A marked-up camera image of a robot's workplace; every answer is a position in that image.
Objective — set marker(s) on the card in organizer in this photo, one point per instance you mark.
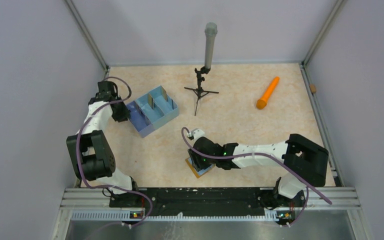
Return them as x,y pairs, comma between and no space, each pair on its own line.
150,101
164,94

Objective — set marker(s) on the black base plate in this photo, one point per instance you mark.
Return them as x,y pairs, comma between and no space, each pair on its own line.
206,201

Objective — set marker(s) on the small wooden block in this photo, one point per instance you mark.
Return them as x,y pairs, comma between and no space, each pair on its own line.
312,88

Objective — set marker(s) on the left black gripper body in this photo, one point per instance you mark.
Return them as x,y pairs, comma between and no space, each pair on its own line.
121,112

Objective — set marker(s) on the orange marker pen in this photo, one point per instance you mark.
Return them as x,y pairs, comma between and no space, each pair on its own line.
263,100

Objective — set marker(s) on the blue compartment organizer box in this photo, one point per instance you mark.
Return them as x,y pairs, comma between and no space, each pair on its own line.
146,120

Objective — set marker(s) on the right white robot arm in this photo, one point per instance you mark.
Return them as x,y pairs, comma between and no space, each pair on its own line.
305,161

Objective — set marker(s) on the grey microphone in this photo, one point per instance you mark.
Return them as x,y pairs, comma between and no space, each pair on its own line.
210,31

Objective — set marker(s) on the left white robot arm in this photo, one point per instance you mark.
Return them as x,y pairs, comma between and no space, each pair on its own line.
89,151

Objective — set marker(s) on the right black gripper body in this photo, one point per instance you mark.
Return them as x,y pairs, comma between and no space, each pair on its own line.
201,163

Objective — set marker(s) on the black tripod stand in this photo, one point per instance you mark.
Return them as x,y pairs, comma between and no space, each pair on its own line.
199,91

